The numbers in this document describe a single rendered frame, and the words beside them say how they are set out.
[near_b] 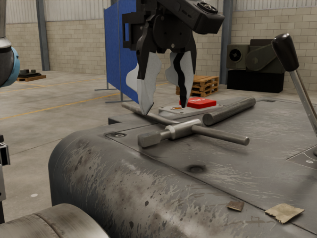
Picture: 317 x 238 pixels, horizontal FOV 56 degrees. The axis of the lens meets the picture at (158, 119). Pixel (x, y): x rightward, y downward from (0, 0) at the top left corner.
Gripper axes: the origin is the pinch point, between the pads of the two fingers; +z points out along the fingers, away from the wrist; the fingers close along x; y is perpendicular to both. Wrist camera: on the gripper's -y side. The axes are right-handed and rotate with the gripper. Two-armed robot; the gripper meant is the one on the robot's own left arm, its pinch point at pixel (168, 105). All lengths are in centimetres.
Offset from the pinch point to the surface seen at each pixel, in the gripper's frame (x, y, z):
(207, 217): 12.9, -19.6, 4.8
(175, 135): 3.0, -4.9, 3.2
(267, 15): -858, 505, -94
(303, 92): -3.1, -19.1, -4.1
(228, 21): -801, 610, -80
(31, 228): 24.3, -9.8, 6.0
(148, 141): 7.7, -4.8, 3.0
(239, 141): -0.8, -12.8, 2.8
